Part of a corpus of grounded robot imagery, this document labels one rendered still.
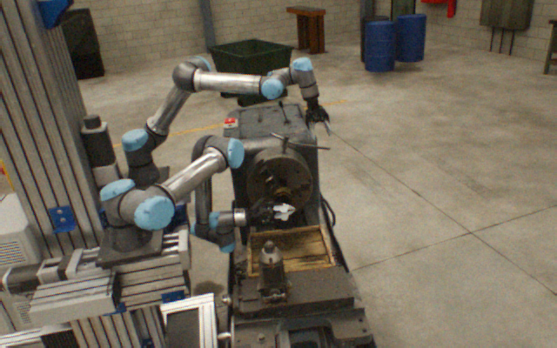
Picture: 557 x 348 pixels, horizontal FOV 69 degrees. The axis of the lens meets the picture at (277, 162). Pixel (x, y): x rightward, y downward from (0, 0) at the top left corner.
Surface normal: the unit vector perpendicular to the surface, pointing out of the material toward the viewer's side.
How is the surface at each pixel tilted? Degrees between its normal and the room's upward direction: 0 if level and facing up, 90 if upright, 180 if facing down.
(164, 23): 90
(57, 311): 90
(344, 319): 0
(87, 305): 90
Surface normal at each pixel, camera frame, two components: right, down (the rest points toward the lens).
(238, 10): 0.33, 0.39
